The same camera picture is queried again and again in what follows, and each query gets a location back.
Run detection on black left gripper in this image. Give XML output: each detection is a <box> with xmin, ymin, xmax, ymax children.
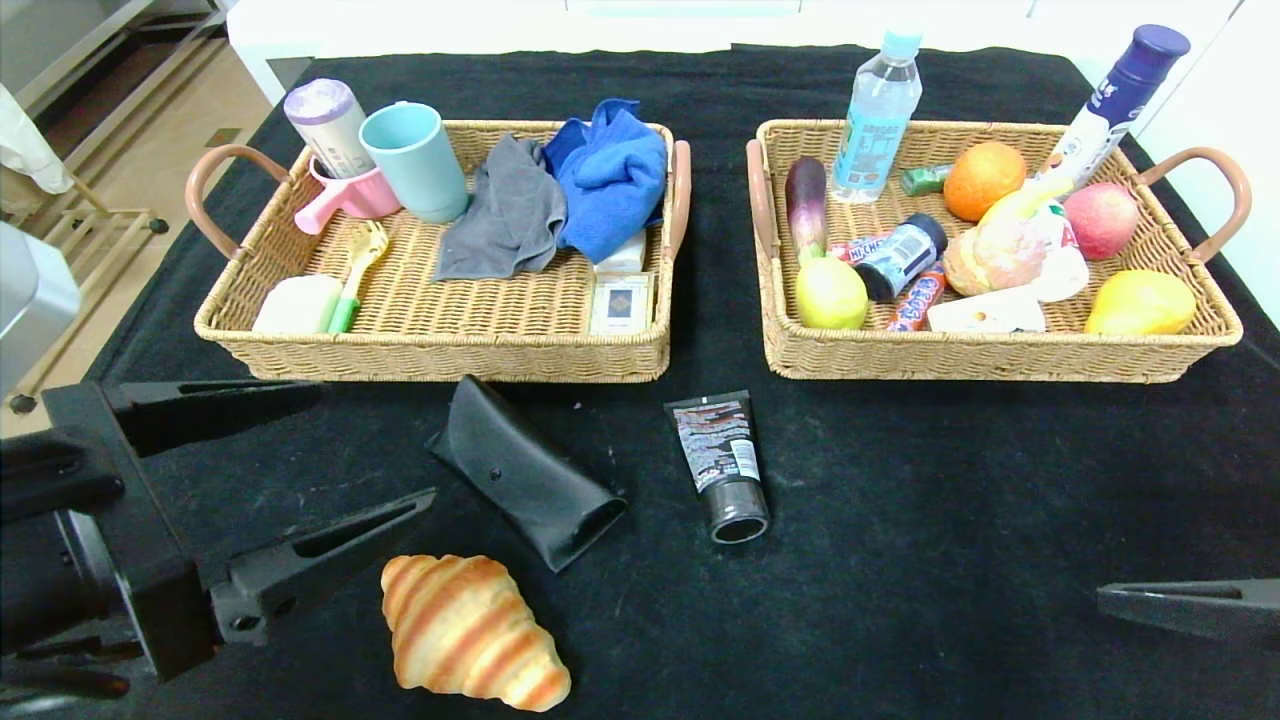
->
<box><xmin>0</xmin><ymin>379</ymin><xmax>437</xmax><ymax>683</ymax></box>

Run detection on striped golden croissant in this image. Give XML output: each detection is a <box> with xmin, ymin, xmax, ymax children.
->
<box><xmin>381</xmin><ymin>554</ymin><xmax>573</xmax><ymax>713</ymax></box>

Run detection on black leather glasses case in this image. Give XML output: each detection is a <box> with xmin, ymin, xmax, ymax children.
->
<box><xmin>428</xmin><ymin>375</ymin><xmax>629</xmax><ymax>573</ymax></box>

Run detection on black cosmetic tube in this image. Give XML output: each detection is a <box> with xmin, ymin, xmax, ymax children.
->
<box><xmin>664</xmin><ymin>390</ymin><xmax>771</xmax><ymax>545</ymax></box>

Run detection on yellow lemon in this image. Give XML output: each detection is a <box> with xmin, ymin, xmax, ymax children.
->
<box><xmin>794</xmin><ymin>255</ymin><xmax>870</xmax><ymax>331</ymax></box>

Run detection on small jar dark blue lid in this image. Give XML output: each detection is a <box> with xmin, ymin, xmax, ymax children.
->
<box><xmin>855</xmin><ymin>212</ymin><xmax>949</xmax><ymax>303</ymax></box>

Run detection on round cream puff bread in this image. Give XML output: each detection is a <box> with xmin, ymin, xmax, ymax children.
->
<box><xmin>943</xmin><ymin>207</ymin><xmax>1056</xmax><ymax>298</ymax></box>

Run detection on pale white soap bar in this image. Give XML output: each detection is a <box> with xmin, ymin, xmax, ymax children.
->
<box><xmin>250</xmin><ymin>275</ymin><xmax>345</xmax><ymax>334</ymax></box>

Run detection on beige metal rack with wheels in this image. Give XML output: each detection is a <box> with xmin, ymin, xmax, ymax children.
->
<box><xmin>0</xmin><ymin>0</ymin><xmax>231</xmax><ymax>417</ymax></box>

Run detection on pale grey box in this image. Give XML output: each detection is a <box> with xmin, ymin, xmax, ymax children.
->
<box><xmin>0</xmin><ymin>222</ymin><xmax>81</xmax><ymax>396</ymax></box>

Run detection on light blue plastic cup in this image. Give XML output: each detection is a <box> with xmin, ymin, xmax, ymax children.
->
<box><xmin>358</xmin><ymin>101</ymin><xmax>470</xmax><ymax>225</ymax></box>

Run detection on grey cloth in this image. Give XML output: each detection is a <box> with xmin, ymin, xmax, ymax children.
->
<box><xmin>435</xmin><ymin>133</ymin><xmax>568</xmax><ymax>282</ymax></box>

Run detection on white tumbler lilac lid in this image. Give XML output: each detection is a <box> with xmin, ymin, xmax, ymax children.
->
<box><xmin>283</xmin><ymin>78</ymin><xmax>376</xmax><ymax>181</ymax></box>

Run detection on card box blue diamond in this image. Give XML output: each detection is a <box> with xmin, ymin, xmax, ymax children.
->
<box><xmin>588</xmin><ymin>272</ymin><xmax>656</xmax><ymax>337</ymax></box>

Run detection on white hanging cloth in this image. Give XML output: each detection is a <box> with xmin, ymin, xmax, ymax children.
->
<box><xmin>0</xmin><ymin>85</ymin><xmax>76</xmax><ymax>196</ymax></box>

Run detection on plain white small box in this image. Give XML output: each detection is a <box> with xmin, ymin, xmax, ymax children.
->
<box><xmin>594</xmin><ymin>228</ymin><xmax>648</xmax><ymax>274</ymax></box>

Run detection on blue cloth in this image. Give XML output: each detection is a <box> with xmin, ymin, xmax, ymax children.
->
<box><xmin>542</xmin><ymin>98</ymin><xmax>669</xmax><ymax>264</ymax></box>

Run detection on white background table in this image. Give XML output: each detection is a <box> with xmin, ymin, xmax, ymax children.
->
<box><xmin>228</xmin><ymin>0</ymin><xmax>1241</xmax><ymax>109</ymax></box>

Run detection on purple eggplant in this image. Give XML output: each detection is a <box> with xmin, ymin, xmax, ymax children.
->
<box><xmin>785</xmin><ymin>157</ymin><xmax>829</xmax><ymax>263</ymax></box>

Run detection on red white candy roll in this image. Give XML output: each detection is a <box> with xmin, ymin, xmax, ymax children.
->
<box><xmin>828</xmin><ymin>232</ymin><xmax>891</xmax><ymax>263</ymax></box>

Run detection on black table cloth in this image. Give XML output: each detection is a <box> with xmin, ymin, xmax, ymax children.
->
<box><xmin>0</xmin><ymin>45</ymin><xmax>1280</xmax><ymax>720</ymax></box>

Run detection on orange blue candy roll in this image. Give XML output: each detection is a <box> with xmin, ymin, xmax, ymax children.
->
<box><xmin>887</xmin><ymin>270</ymin><xmax>947</xmax><ymax>333</ymax></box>

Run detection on clear water bottle blue label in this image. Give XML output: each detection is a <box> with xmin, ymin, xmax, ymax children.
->
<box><xmin>830</xmin><ymin>30</ymin><xmax>923</xmax><ymax>204</ymax></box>

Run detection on orange fruit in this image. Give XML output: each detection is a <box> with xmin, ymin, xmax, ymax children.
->
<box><xmin>943</xmin><ymin>142</ymin><xmax>1028</xmax><ymax>223</ymax></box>

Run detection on yellow banana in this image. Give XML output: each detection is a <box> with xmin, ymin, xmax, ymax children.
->
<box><xmin>985</xmin><ymin>178</ymin><xmax>1071</xmax><ymax>226</ymax></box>

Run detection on white yogurt drink bottle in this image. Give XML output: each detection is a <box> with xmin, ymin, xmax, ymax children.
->
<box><xmin>1035</xmin><ymin>205</ymin><xmax>1091</xmax><ymax>303</ymax></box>

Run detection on red apple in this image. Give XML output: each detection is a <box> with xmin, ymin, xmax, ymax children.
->
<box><xmin>1062</xmin><ymin>182</ymin><xmax>1141</xmax><ymax>261</ymax></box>

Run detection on yellow pear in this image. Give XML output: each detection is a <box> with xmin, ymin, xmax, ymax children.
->
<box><xmin>1085</xmin><ymin>270</ymin><xmax>1198</xmax><ymax>336</ymax></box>

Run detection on white bottle purple cap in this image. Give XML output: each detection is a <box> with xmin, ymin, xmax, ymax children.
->
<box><xmin>1037</xmin><ymin>25</ymin><xmax>1191</xmax><ymax>191</ymax></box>

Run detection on yellow fork green handle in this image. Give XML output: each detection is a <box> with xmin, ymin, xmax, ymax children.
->
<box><xmin>327</xmin><ymin>220</ymin><xmax>390</xmax><ymax>335</ymax></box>

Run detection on woven wicker basket brown handles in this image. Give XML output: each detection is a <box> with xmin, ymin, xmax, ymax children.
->
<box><xmin>185</xmin><ymin>120</ymin><xmax>693</xmax><ymax>384</ymax></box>
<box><xmin>745</xmin><ymin>119</ymin><xmax>1251</xmax><ymax>384</ymax></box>

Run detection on pink cup with handle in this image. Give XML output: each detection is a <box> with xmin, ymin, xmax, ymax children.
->
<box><xmin>293</xmin><ymin>158</ymin><xmax>403</xmax><ymax>236</ymax></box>

